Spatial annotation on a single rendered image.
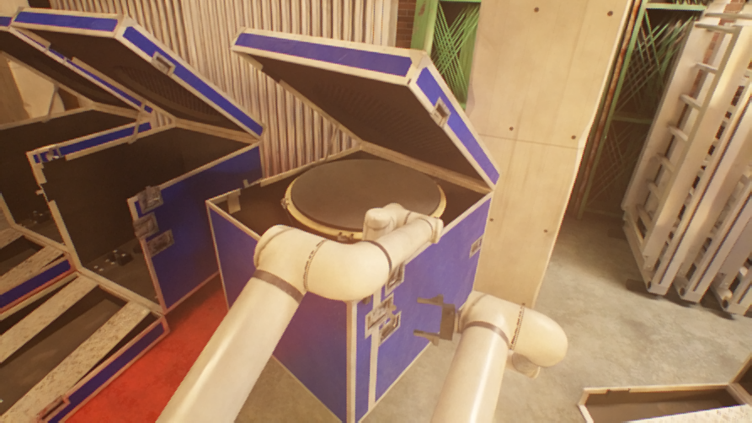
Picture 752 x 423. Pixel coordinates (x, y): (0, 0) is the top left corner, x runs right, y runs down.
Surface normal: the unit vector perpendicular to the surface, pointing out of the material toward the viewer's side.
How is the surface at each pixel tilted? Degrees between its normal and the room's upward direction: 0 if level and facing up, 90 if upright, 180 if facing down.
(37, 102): 90
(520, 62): 90
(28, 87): 90
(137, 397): 0
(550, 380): 0
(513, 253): 90
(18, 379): 2
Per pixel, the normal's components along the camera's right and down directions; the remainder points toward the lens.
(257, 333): 0.49, -0.29
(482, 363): 0.18, -0.80
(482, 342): -0.10, -0.89
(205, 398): 0.26, -0.44
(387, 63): -0.49, -0.29
